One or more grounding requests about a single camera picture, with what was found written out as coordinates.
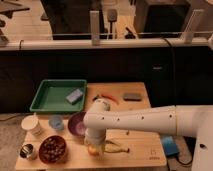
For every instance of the yellow banana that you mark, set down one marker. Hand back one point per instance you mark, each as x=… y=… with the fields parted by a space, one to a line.
x=113 y=147

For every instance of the green plastic tray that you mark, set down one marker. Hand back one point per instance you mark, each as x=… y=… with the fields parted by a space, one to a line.
x=51 y=96

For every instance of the purple bowl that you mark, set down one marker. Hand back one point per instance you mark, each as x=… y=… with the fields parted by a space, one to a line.
x=75 y=124

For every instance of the white post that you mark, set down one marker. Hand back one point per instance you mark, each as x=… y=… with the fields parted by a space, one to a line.
x=193 y=22
x=95 y=30

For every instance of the dark red bowl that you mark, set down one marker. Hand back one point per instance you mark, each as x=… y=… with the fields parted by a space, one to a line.
x=53 y=150

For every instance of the white paper cup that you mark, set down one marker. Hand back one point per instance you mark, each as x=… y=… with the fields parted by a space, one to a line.
x=31 y=124

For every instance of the small metal can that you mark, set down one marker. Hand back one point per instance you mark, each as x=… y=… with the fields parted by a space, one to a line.
x=28 y=152

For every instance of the orange carrot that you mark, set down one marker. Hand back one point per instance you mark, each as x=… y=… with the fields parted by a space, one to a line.
x=108 y=96

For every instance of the blue sponge in tray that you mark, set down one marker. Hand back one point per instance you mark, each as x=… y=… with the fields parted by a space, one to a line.
x=74 y=96

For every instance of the orange apple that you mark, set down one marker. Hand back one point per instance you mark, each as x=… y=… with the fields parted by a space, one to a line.
x=93 y=151

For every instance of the black metal tool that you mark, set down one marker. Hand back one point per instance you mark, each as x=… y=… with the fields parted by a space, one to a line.
x=95 y=98

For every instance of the light blue plastic cup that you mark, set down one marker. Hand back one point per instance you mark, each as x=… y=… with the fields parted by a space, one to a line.
x=56 y=122

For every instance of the blue box beside table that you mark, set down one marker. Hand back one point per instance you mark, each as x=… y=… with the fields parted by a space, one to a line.
x=169 y=146

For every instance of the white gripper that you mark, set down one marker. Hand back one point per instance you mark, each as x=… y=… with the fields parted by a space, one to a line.
x=97 y=141

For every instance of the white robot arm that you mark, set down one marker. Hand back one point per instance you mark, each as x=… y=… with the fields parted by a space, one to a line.
x=182 y=120

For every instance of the white post left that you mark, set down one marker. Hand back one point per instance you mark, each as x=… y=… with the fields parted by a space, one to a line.
x=95 y=30

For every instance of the grey sponge block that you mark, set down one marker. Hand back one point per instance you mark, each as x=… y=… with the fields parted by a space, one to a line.
x=132 y=97

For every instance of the white post right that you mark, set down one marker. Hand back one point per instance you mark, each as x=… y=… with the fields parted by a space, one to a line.
x=193 y=22

